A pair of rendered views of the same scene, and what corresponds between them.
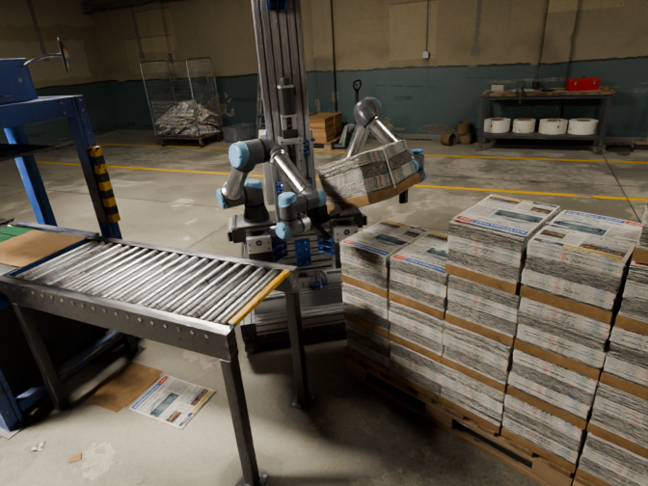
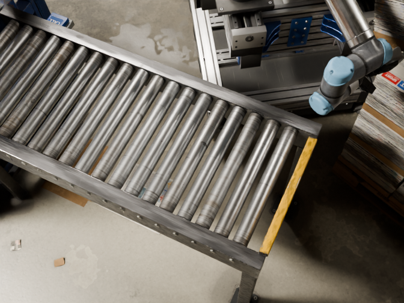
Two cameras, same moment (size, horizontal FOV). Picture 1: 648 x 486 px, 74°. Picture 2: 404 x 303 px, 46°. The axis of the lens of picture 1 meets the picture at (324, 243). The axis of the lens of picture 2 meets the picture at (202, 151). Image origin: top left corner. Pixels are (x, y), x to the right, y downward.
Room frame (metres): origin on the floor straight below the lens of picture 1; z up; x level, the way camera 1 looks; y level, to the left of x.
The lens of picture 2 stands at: (0.94, 0.48, 2.25)
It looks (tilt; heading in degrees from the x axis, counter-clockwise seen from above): 63 degrees down; 5
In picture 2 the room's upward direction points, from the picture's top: 5 degrees counter-clockwise
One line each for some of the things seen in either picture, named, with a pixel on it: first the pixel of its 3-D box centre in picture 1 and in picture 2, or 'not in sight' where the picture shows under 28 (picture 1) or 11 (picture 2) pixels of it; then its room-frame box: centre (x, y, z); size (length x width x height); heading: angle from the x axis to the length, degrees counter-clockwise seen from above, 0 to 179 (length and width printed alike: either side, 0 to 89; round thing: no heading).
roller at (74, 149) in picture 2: (133, 275); (98, 113); (1.83, 0.91, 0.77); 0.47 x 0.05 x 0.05; 154
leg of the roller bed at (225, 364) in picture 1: (241, 423); (246, 288); (1.30, 0.38, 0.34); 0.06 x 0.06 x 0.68; 64
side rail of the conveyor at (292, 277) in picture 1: (181, 260); (149, 73); (2.03, 0.74, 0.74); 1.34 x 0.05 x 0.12; 64
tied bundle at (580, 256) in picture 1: (583, 260); not in sight; (1.36, -0.93, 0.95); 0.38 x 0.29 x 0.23; 135
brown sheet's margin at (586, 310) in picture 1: (580, 282); not in sight; (1.36, -0.93, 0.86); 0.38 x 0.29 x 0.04; 135
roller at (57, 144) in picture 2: (122, 273); (82, 107); (1.86, 0.97, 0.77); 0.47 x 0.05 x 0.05; 154
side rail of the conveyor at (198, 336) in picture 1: (101, 311); (79, 184); (1.57, 0.96, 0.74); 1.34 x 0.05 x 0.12; 64
